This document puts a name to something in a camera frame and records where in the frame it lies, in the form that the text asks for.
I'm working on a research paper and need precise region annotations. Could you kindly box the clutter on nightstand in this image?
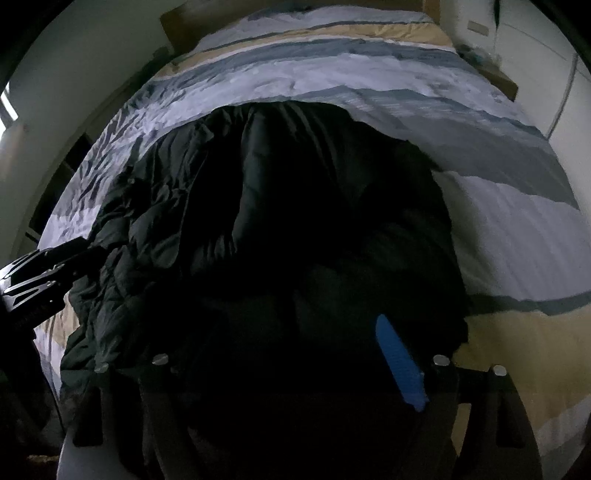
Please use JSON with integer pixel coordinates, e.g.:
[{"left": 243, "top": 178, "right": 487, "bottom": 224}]
[{"left": 455, "top": 43, "right": 503, "bottom": 68}]

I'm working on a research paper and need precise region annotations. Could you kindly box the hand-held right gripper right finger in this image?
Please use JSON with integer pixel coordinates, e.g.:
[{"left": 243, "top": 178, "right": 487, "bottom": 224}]
[{"left": 375, "top": 314, "right": 543, "bottom": 480}]

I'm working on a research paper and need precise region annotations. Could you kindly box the wooden nightstand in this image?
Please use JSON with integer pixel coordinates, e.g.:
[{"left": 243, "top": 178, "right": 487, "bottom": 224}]
[{"left": 462, "top": 48, "right": 521, "bottom": 101}]

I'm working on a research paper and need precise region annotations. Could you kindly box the window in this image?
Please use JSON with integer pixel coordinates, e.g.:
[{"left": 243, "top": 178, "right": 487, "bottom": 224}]
[{"left": 0, "top": 87, "right": 20, "bottom": 136}]

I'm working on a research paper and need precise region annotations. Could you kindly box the wooden bed headboard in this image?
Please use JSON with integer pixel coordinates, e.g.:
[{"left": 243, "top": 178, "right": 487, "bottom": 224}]
[{"left": 159, "top": 0, "right": 441, "bottom": 52}]

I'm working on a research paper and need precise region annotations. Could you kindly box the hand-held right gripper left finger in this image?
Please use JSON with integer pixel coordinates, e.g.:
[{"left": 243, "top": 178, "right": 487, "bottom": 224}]
[{"left": 69, "top": 353, "right": 197, "bottom": 480}]

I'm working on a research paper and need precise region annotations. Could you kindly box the bed with striped duvet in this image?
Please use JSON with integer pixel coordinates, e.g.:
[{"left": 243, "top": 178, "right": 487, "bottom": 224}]
[{"left": 34, "top": 6, "right": 591, "bottom": 480}]

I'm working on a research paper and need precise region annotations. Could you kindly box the black puffer jacket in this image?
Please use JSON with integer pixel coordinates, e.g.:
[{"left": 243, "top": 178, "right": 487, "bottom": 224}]
[{"left": 60, "top": 102, "right": 471, "bottom": 480}]

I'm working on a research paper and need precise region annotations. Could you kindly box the white wardrobe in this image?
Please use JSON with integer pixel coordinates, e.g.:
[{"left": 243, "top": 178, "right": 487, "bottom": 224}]
[{"left": 489, "top": 0, "right": 591, "bottom": 140}]

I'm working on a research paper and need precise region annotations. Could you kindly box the pale blue pillow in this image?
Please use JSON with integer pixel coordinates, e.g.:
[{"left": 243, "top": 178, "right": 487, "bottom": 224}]
[{"left": 242, "top": 6, "right": 432, "bottom": 26}]

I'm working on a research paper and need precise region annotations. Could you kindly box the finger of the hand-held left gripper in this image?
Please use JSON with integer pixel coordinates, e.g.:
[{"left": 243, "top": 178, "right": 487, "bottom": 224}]
[
  {"left": 10, "top": 237, "right": 110, "bottom": 278},
  {"left": 1, "top": 273, "right": 65, "bottom": 302}
]

